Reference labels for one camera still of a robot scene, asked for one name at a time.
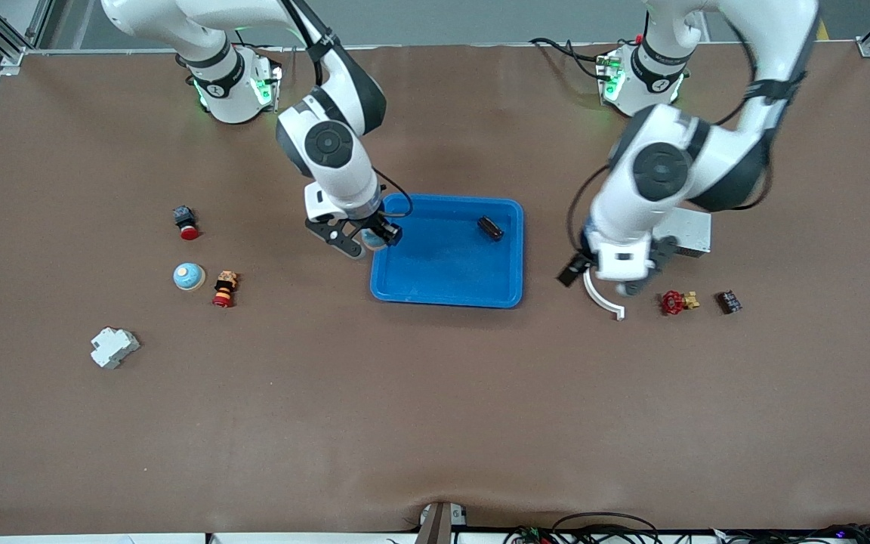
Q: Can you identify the blue plastic tray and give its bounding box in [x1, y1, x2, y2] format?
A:
[369, 193, 525, 309]

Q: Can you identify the white curved plastic clamp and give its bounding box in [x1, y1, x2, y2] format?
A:
[583, 268, 626, 322]

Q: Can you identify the silver metal power supply box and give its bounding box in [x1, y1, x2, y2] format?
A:
[654, 208, 713, 259]

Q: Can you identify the red push button black body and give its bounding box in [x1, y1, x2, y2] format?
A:
[173, 206, 201, 241]

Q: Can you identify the brown table cover mat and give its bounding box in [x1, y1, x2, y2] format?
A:
[0, 42, 870, 537]

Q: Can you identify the white circuit breaker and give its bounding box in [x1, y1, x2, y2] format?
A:
[90, 326, 141, 370]

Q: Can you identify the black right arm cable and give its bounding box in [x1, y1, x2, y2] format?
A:
[276, 0, 415, 220]

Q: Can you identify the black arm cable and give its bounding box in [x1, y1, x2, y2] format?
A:
[276, 0, 415, 220]
[566, 162, 613, 261]

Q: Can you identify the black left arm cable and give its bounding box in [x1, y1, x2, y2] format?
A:
[566, 162, 613, 261]

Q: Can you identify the red handle brass valve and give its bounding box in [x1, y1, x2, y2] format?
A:
[660, 289, 701, 316]

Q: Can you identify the black base cable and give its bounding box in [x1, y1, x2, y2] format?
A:
[529, 36, 614, 82]

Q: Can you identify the black looped cable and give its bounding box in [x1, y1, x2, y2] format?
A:
[552, 512, 660, 544]

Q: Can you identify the grey metal bracket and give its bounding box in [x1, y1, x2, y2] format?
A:
[415, 501, 470, 544]

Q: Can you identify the black cable bundle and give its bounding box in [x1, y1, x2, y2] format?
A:
[722, 523, 870, 544]

